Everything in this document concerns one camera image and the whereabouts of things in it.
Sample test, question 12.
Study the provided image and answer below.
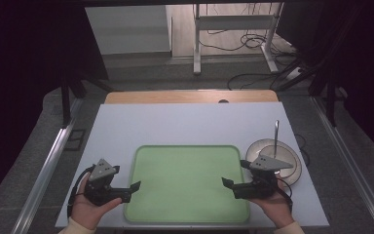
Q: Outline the white desk frame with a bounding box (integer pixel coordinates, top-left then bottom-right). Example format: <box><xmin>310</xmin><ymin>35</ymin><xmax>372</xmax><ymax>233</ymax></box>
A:
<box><xmin>193</xmin><ymin>3</ymin><xmax>285</xmax><ymax>76</ymax></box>

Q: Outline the dark floor socket cover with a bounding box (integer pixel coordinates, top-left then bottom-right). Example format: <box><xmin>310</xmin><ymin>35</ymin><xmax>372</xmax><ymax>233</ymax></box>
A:
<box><xmin>63</xmin><ymin>129</ymin><xmax>88</xmax><ymax>152</ymax></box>

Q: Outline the metal spoon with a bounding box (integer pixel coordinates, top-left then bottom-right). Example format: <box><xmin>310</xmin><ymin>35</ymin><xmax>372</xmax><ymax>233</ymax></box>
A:
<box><xmin>273</xmin><ymin>120</ymin><xmax>281</xmax><ymax>160</ymax></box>

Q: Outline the black metal stand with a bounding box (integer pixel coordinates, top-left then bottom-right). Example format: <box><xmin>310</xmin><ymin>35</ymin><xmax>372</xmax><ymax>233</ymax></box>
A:
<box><xmin>277</xmin><ymin>58</ymin><xmax>340</xmax><ymax>128</ymax></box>
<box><xmin>59</xmin><ymin>71</ymin><xmax>115</xmax><ymax>129</ymax></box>

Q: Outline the person's right hand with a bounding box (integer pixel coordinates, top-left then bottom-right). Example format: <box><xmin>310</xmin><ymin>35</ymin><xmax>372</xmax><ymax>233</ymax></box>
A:
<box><xmin>247</xmin><ymin>174</ymin><xmax>296</xmax><ymax>229</ymax></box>

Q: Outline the wooden table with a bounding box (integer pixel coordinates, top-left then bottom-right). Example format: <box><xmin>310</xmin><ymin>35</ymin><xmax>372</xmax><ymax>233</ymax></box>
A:
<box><xmin>104</xmin><ymin>90</ymin><xmax>280</xmax><ymax>105</ymax></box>

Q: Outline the white table board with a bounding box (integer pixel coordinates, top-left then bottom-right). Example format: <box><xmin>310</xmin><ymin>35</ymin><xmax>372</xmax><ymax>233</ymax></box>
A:
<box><xmin>55</xmin><ymin>101</ymin><xmax>330</xmax><ymax>228</ymax></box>

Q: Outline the black floor cable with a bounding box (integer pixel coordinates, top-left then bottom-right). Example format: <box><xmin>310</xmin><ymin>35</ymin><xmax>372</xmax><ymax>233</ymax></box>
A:
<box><xmin>198</xmin><ymin>30</ymin><xmax>295</xmax><ymax>55</ymax></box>
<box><xmin>227</xmin><ymin>71</ymin><xmax>281</xmax><ymax>91</ymax></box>

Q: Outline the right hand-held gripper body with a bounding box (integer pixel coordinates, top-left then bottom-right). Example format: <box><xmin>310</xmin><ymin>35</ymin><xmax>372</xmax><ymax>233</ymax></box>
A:
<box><xmin>233</xmin><ymin>154</ymin><xmax>294</xmax><ymax>200</ymax></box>

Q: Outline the dark curtain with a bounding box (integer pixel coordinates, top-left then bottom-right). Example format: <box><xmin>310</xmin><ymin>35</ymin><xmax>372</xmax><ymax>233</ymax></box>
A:
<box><xmin>0</xmin><ymin>0</ymin><xmax>109</xmax><ymax>211</ymax></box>
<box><xmin>275</xmin><ymin>0</ymin><xmax>374</xmax><ymax>159</ymax></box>

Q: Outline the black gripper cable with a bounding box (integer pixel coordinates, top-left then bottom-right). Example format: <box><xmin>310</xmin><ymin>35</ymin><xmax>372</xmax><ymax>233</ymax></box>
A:
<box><xmin>66</xmin><ymin>165</ymin><xmax>95</xmax><ymax>218</ymax></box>
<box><xmin>276</xmin><ymin>177</ymin><xmax>294</xmax><ymax>211</ymax></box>

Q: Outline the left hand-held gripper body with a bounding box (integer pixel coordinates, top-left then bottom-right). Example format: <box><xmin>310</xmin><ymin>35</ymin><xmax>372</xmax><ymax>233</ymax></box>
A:
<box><xmin>83</xmin><ymin>158</ymin><xmax>132</xmax><ymax>207</ymax></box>

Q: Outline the white power strip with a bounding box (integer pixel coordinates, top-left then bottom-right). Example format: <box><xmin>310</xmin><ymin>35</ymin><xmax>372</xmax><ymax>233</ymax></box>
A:
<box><xmin>284</xmin><ymin>66</ymin><xmax>304</xmax><ymax>81</ymax></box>

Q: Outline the person's left hand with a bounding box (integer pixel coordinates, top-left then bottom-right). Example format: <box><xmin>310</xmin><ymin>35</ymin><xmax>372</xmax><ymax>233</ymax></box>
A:
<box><xmin>70</xmin><ymin>176</ymin><xmax>124</xmax><ymax>231</ymax></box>

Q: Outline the green tray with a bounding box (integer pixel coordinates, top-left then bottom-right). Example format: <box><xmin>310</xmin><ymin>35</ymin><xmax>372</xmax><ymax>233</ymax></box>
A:
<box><xmin>123</xmin><ymin>144</ymin><xmax>250</xmax><ymax>224</ymax></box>

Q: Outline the metal floor rail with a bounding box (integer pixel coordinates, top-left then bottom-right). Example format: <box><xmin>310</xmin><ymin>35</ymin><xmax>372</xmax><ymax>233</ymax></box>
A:
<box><xmin>11</xmin><ymin>97</ymin><xmax>86</xmax><ymax>234</ymax></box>
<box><xmin>309</xmin><ymin>96</ymin><xmax>374</xmax><ymax>234</ymax></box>

